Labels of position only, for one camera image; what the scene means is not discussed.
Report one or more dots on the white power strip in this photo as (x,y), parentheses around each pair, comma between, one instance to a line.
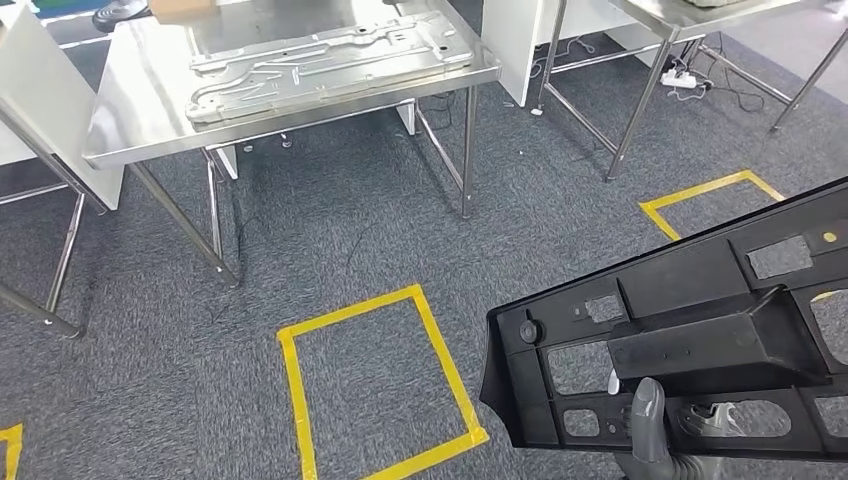
(679,79)

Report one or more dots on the white cabinet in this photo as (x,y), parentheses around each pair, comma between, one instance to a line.
(40,86)

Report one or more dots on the stainless steel workbench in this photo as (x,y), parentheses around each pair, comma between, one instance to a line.
(146,99)

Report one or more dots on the stamped steel panel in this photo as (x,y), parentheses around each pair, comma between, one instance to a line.
(318,66)

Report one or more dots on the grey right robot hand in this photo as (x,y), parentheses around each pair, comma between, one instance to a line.
(648,417)

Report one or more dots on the black plastic licence plate bracket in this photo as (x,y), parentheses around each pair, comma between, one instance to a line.
(696,285)

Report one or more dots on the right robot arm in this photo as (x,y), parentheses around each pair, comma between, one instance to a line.
(669,470)

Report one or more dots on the stainless steel table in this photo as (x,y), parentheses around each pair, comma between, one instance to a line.
(65,252)
(696,16)

